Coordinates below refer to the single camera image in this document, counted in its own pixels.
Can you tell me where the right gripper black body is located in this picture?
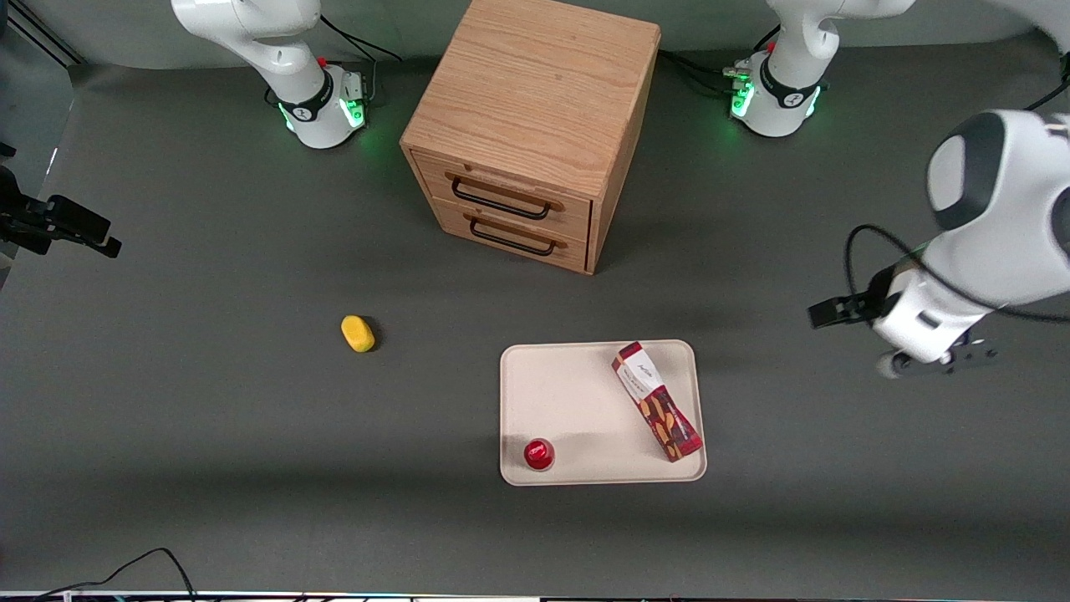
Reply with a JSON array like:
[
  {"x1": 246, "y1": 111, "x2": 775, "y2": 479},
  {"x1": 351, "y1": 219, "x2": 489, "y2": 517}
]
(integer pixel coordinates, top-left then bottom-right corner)
[{"x1": 0, "y1": 166, "x2": 53, "y2": 257}]

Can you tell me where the red cookie box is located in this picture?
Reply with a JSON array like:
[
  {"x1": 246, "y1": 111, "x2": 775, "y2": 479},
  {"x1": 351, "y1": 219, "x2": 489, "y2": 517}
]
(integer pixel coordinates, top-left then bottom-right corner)
[{"x1": 611, "y1": 341, "x2": 704, "y2": 463}]

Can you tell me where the cream plastic tray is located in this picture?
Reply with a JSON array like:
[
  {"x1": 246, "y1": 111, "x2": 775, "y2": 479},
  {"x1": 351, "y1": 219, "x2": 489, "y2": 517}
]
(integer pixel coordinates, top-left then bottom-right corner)
[{"x1": 499, "y1": 339, "x2": 708, "y2": 487}]

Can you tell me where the yellow sponge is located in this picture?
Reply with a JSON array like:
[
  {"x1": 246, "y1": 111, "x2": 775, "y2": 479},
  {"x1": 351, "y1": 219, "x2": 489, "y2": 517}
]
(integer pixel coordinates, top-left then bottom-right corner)
[{"x1": 341, "y1": 314, "x2": 376, "y2": 354}]

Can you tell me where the wooden drawer front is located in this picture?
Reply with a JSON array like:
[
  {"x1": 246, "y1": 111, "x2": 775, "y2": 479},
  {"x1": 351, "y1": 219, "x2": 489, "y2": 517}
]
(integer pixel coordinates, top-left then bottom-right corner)
[
  {"x1": 435, "y1": 199, "x2": 589, "y2": 273},
  {"x1": 413, "y1": 150, "x2": 594, "y2": 244}
]

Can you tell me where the wooden drawer cabinet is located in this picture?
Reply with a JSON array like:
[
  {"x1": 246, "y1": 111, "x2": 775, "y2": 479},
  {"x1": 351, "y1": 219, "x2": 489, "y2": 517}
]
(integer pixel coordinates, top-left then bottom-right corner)
[{"x1": 400, "y1": 0, "x2": 662, "y2": 276}]

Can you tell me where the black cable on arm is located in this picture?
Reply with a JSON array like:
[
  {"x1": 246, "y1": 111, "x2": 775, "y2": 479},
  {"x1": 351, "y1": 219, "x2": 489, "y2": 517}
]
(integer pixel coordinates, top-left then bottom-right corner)
[{"x1": 843, "y1": 223, "x2": 1070, "y2": 325}]

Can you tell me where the black frame bar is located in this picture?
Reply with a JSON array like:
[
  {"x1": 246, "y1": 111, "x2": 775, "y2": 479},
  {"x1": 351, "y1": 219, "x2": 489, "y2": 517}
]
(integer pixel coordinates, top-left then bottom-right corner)
[{"x1": 0, "y1": 0, "x2": 86, "y2": 68}]

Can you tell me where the black hanging cable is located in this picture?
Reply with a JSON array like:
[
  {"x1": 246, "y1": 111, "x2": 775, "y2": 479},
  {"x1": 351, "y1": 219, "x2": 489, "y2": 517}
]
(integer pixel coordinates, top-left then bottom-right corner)
[{"x1": 1025, "y1": 50, "x2": 1070, "y2": 112}]

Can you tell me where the black base cable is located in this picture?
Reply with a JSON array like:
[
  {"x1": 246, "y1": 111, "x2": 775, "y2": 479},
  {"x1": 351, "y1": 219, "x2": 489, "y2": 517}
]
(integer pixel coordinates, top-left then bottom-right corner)
[
  {"x1": 659, "y1": 48, "x2": 753, "y2": 96},
  {"x1": 320, "y1": 15, "x2": 405, "y2": 64}
]

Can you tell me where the black table cable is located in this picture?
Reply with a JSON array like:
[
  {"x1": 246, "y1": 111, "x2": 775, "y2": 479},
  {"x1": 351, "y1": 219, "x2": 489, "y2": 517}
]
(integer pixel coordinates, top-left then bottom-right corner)
[{"x1": 32, "y1": 547, "x2": 198, "y2": 602}]

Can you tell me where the black drawer handle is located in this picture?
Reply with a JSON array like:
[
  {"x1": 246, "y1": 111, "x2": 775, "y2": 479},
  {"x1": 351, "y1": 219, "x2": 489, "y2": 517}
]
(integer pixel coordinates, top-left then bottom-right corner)
[
  {"x1": 469, "y1": 216, "x2": 558, "y2": 258},
  {"x1": 451, "y1": 173, "x2": 553, "y2": 222}
]

